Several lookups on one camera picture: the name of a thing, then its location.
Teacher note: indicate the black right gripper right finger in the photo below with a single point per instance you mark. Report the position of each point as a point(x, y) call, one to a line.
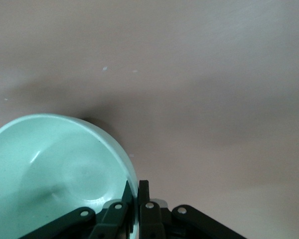
point(149, 211)

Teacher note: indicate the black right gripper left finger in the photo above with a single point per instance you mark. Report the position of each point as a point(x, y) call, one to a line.
point(109, 216)

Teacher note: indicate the green bowl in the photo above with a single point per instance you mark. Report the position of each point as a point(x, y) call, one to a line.
point(54, 174)

